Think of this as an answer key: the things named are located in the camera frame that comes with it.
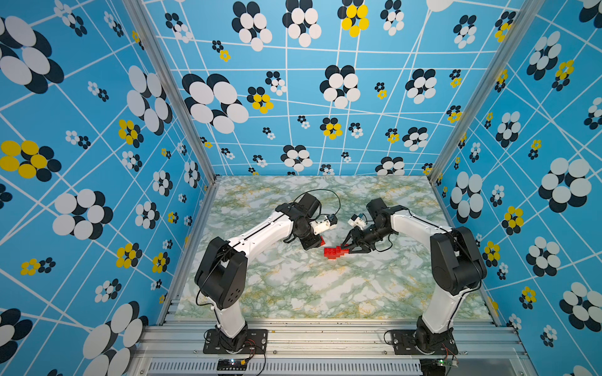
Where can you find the left controller board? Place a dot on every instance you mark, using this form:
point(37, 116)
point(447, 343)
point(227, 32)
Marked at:
point(231, 365)

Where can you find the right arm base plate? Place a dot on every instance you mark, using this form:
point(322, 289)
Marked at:
point(421, 342)

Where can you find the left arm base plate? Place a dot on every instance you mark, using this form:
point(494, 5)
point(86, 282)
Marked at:
point(216, 342)

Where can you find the controller board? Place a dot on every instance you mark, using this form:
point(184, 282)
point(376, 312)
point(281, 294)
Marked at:
point(431, 367)
point(231, 365)

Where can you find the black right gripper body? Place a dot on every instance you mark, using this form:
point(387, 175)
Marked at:
point(371, 235)

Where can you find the aluminium corner post left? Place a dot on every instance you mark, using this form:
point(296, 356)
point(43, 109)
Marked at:
point(142, 24)

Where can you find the red stepped lego assembly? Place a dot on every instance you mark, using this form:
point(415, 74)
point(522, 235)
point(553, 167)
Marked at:
point(335, 252)

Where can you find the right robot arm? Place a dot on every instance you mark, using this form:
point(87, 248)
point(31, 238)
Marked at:
point(456, 265)

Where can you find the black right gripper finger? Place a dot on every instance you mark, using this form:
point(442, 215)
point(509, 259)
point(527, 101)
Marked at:
point(353, 238)
point(356, 250)

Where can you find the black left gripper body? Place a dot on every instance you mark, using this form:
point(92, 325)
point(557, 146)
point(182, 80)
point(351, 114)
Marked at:
point(309, 238)

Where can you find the right controller board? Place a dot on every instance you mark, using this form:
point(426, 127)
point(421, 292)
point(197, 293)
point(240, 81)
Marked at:
point(431, 367)

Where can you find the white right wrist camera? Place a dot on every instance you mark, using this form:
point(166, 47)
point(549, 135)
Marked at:
point(359, 221)

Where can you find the aluminium corner post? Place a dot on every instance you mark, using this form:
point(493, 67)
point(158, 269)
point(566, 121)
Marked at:
point(525, 17)
point(142, 24)

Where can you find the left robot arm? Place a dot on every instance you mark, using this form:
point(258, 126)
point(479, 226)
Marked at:
point(221, 275)

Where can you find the aluminium corner post right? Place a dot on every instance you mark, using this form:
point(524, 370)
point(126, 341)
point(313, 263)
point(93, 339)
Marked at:
point(525, 17)

